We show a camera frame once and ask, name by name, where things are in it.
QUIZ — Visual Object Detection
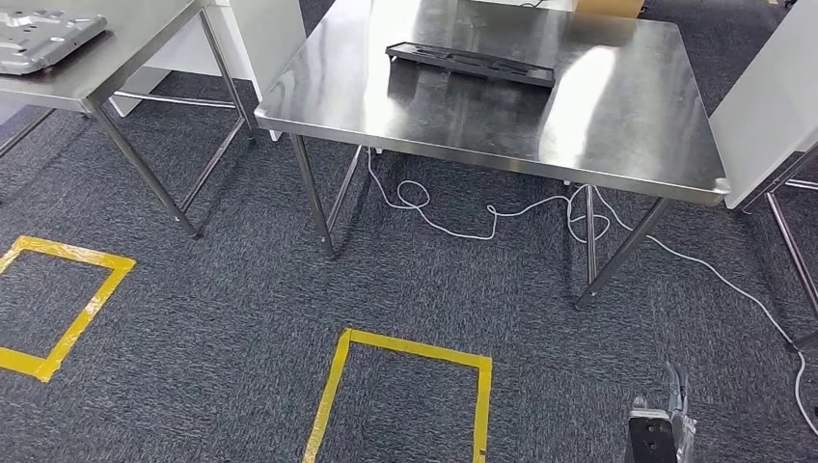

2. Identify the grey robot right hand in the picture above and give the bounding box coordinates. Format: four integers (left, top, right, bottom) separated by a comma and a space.
661, 361, 697, 463

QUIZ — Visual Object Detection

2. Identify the black plastic panel part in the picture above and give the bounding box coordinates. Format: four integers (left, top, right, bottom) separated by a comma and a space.
385, 41, 558, 89

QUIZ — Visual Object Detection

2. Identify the stainless steel workbench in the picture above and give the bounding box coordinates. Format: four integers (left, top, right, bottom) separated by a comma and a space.
254, 0, 731, 313

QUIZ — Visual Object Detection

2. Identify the grey stamped metal part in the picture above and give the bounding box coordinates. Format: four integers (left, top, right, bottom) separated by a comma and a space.
0, 7, 109, 76

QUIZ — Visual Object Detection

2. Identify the stainless steel table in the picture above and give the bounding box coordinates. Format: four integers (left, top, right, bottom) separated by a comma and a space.
0, 0, 257, 241
734, 137, 818, 354

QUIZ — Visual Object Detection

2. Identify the yellow floor tape square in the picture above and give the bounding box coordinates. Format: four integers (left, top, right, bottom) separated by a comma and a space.
301, 328, 493, 463
0, 234, 137, 383

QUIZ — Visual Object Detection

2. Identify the white partition panel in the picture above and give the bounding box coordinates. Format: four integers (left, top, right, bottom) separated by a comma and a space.
108, 0, 308, 143
709, 0, 818, 211

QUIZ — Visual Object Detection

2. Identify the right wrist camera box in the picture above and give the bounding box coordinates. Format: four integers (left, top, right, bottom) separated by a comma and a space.
624, 395, 677, 463

